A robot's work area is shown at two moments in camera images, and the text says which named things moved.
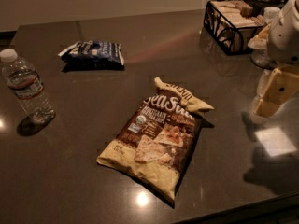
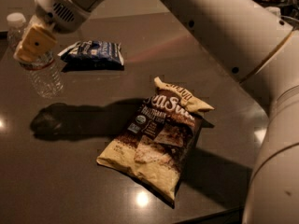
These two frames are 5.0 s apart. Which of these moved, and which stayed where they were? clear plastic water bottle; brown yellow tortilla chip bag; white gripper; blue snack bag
Moved: clear plastic water bottle; white gripper
Stayed: blue snack bag; brown yellow tortilla chip bag
